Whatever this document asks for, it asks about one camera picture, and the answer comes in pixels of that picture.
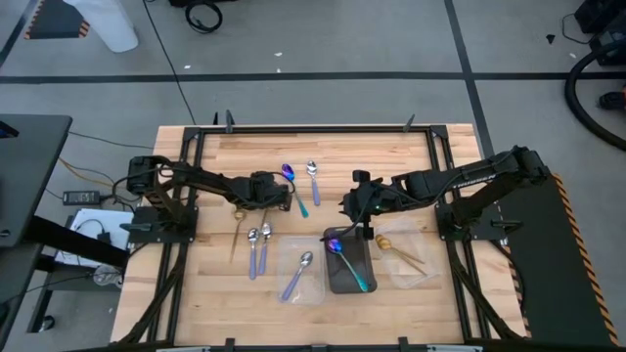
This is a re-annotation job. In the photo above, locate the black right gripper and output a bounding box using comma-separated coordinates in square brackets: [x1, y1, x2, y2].
[340, 169, 407, 241]

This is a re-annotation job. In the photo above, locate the black side desk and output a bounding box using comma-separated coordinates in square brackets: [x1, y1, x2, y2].
[0, 113, 131, 352]

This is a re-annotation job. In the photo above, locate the lavender-handled silver spoon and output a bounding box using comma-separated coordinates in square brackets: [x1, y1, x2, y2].
[257, 221, 274, 277]
[246, 227, 260, 282]
[280, 250, 315, 302]
[305, 159, 322, 206]

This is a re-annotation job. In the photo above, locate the thick black hose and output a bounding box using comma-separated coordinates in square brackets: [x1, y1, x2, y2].
[563, 37, 626, 153]

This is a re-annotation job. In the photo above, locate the orange cable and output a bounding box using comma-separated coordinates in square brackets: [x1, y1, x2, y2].
[57, 156, 118, 192]

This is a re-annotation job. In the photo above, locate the black aluminium table frame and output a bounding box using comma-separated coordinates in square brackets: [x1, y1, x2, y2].
[116, 124, 527, 346]

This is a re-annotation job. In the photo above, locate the smoke grey plastic bin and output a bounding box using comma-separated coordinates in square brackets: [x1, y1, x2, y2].
[322, 226, 379, 295]

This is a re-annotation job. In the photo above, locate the black shoe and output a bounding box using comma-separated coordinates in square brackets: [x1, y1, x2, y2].
[599, 89, 626, 111]

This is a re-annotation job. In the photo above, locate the thin black cable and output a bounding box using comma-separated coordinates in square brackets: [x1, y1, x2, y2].
[67, 130, 156, 151]

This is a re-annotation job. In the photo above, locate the long black floor cable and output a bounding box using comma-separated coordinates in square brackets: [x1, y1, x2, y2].
[141, 0, 198, 126]

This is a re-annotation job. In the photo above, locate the black power adapter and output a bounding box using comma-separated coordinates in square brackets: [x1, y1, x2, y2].
[62, 190, 102, 206]

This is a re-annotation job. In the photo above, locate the white floor stand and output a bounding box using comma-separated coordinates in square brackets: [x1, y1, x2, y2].
[62, 0, 140, 54]

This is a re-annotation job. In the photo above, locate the black equipment box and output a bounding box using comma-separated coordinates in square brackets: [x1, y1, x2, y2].
[574, 0, 626, 67]

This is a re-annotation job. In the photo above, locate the small hazard-striped black mat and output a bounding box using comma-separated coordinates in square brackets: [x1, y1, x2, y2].
[22, 0, 92, 41]

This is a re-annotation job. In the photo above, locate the clear plastic bin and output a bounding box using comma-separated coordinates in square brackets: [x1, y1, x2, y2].
[374, 216, 440, 289]
[276, 236, 328, 307]

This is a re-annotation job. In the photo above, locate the iridescent rainbow spoon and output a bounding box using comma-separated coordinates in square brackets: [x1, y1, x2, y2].
[326, 237, 368, 292]
[327, 238, 370, 293]
[280, 162, 310, 219]

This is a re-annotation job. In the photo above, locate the large hazard-striped black mat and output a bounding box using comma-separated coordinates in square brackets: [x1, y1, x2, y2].
[491, 171, 622, 348]

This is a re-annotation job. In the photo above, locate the black coiled cable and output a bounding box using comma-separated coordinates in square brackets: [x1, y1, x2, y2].
[184, 0, 224, 34]

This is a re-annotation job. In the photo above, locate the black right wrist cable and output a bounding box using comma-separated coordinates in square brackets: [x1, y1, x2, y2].
[319, 193, 373, 243]

